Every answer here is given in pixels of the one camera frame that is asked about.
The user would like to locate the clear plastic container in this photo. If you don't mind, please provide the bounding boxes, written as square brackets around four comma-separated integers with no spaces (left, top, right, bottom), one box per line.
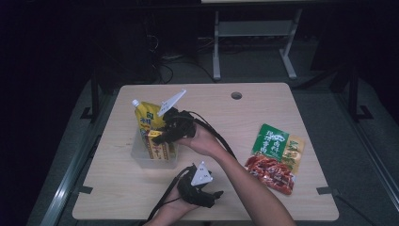
[130,124,180,170]

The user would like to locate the person's left hand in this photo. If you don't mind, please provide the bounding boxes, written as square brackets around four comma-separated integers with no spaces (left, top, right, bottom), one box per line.
[155,187,198,219]

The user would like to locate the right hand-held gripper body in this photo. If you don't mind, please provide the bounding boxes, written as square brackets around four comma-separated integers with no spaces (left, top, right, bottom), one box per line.
[156,89,198,143]

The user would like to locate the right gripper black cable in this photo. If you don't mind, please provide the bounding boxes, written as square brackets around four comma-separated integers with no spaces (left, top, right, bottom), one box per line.
[181,109,238,160]

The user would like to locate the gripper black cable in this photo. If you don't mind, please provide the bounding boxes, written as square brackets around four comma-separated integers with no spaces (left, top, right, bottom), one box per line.
[146,165,193,223]
[181,109,238,160]

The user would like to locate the aluminium rail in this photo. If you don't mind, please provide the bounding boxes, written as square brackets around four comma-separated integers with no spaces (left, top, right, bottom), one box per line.
[331,93,399,203]
[40,93,118,226]

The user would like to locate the person's right hand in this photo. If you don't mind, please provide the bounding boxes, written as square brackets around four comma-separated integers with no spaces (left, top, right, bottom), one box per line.
[175,123,228,158]

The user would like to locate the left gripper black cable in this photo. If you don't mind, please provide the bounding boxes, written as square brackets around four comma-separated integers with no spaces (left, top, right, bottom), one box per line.
[146,165,193,223]

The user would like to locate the red and yellow box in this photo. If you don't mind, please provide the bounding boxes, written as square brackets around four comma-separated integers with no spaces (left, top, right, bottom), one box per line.
[143,129,177,161]

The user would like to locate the yellow spout pouch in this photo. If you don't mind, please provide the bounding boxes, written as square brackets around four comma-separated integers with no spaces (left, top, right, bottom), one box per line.
[131,99,168,139]

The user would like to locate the green and red food packet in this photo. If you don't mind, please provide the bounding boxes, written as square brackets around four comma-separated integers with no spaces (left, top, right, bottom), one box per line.
[244,122,306,197]

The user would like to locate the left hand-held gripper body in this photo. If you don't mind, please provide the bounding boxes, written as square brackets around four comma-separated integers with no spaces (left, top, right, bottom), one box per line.
[176,161,217,208]

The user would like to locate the thin black floor cable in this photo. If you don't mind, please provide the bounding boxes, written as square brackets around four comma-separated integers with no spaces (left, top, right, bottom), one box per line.
[337,193,378,226]

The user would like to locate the black floor cables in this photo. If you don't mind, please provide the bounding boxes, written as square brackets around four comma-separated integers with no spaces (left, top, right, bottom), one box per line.
[147,33,218,85]

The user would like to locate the white metal desk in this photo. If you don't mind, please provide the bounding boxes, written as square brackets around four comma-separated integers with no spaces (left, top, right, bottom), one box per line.
[200,0,314,81]

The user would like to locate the black metal stand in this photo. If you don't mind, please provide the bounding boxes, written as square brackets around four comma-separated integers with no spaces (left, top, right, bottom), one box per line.
[80,71,102,124]
[343,66,375,122]

